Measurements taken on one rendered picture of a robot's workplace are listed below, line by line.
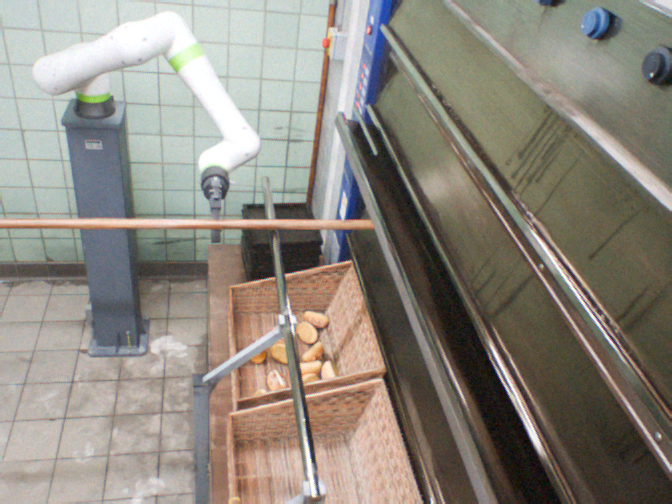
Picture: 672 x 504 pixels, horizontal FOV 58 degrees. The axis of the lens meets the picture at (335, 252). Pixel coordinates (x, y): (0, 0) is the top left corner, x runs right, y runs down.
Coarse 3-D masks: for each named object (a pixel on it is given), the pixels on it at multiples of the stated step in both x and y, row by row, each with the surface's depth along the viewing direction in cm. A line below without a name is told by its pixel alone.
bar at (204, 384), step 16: (272, 208) 198; (272, 240) 185; (272, 256) 179; (288, 304) 163; (288, 320) 157; (272, 336) 160; (288, 336) 153; (240, 352) 164; (256, 352) 162; (288, 352) 149; (224, 368) 164; (208, 384) 166; (304, 400) 138; (304, 416) 134; (304, 432) 131; (304, 448) 128; (304, 464) 125; (320, 480) 122; (304, 496) 120; (320, 496) 120
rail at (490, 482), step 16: (352, 144) 183; (368, 176) 168; (368, 192) 164; (384, 224) 150; (400, 256) 140; (400, 272) 137; (416, 288) 132; (416, 304) 128; (432, 336) 120; (432, 352) 118; (448, 368) 114; (448, 384) 111; (464, 400) 109; (464, 416) 105; (464, 432) 104; (480, 448) 101; (480, 464) 98; (496, 480) 96; (496, 496) 94
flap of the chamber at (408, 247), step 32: (352, 128) 198; (352, 160) 180; (384, 160) 186; (384, 192) 169; (416, 224) 160; (416, 256) 147; (448, 288) 140; (416, 320) 127; (448, 320) 130; (448, 352) 121; (480, 352) 125; (480, 384) 117; (448, 416) 109; (480, 416) 110; (512, 416) 113; (512, 448) 106; (480, 480) 98; (512, 480) 100; (544, 480) 103
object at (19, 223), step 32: (0, 224) 170; (32, 224) 172; (64, 224) 174; (96, 224) 176; (128, 224) 177; (160, 224) 179; (192, 224) 181; (224, 224) 183; (256, 224) 185; (288, 224) 187; (320, 224) 189; (352, 224) 191
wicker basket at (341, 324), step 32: (288, 288) 237; (320, 288) 240; (352, 288) 229; (256, 320) 240; (352, 320) 223; (352, 352) 218; (256, 384) 214; (288, 384) 216; (320, 384) 192; (352, 384) 195
